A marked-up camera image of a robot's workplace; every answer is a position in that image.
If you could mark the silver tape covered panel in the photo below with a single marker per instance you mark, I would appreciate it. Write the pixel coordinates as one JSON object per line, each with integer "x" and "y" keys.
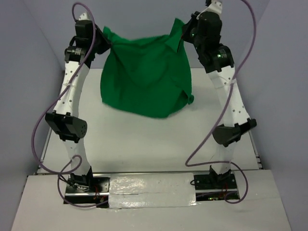
{"x": 151, "y": 190}

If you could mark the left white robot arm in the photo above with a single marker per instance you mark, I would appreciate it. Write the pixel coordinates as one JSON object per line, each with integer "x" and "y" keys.
{"x": 64, "y": 120}

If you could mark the aluminium table frame rail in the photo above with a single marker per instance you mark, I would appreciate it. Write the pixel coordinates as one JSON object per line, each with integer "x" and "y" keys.
{"x": 259, "y": 163}

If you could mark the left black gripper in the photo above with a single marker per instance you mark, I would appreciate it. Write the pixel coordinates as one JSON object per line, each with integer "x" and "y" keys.
{"x": 107, "y": 43}

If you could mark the green t-shirt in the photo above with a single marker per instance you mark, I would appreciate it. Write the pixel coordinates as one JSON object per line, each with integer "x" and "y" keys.
{"x": 147, "y": 76}

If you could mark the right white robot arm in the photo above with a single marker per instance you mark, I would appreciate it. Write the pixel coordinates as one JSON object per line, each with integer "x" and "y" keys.
{"x": 234, "y": 121}

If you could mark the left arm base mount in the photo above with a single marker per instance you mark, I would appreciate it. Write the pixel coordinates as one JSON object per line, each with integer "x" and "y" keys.
{"x": 95, "y": 194}

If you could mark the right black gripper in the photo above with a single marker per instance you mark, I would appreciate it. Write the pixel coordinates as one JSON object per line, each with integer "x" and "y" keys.
{"x": 191, "y": 20}

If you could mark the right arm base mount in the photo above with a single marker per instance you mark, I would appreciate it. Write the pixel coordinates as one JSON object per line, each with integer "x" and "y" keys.
{"x": 213, "y": 187}

